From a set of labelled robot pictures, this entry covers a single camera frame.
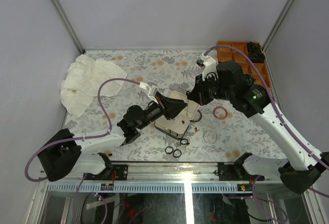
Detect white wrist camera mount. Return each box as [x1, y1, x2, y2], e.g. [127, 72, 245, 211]
[139, 82, 158, 103]
[196, 54, 217, 81]

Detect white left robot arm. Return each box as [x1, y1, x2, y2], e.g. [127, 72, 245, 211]
[37, 87, 205, 182]

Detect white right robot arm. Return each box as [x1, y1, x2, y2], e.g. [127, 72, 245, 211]
[188, 58, 328, 194]

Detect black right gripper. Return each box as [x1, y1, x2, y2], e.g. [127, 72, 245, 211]
[187, 71, 234, 106]

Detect orange divided tray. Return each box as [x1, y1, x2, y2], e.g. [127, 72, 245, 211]
[216, 41, 271, 89]

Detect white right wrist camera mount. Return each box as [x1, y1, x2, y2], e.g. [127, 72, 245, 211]
[196, 54, 217, 81]

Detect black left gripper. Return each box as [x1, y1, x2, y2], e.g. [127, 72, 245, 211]
[138, 92, 188, 132]

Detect floral table mat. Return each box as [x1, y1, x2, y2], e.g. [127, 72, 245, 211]
[64, 50, 284, 162]

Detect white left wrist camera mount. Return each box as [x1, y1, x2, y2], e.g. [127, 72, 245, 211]
[139, 82, 158, 103]

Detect dark fabric flower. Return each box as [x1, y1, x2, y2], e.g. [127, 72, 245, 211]
[249, 52, 265, 63]
[246, 42, 262, 53]

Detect white crumpled cloth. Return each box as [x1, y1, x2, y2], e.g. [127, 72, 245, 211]
[60, 54, 127, 117]

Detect silver wire bangle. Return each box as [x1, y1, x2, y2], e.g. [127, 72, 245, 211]
[203, 132, 218, 144]

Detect aluminium rail frame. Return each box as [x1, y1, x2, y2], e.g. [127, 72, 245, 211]
[38, 161, 316, 194]

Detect dark purple bangle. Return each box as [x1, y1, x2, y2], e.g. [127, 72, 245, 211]
[190, 110, 202, 123]

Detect orange-red bangle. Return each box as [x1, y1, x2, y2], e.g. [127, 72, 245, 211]
[213, 106, 228, 120]

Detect cream and navy jewelry box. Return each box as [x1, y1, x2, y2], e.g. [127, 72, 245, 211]
[154, 91, 199, 140]

